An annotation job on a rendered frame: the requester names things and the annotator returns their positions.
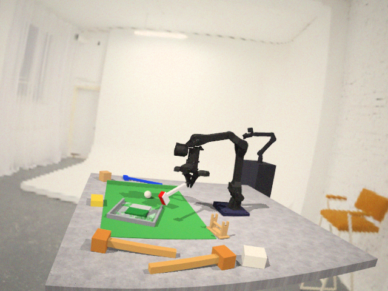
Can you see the green flat mat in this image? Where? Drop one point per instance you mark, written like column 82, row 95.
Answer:
column 177, row 220

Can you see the cream block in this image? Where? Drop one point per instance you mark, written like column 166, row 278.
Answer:
column 254, row 257

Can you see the blue putter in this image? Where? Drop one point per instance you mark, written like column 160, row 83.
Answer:
column 125, row 177

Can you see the yellow rectangular block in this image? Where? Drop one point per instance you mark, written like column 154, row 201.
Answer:
column 97, row 200

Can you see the tan cube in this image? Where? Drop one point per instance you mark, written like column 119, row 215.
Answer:
column 105, row 175

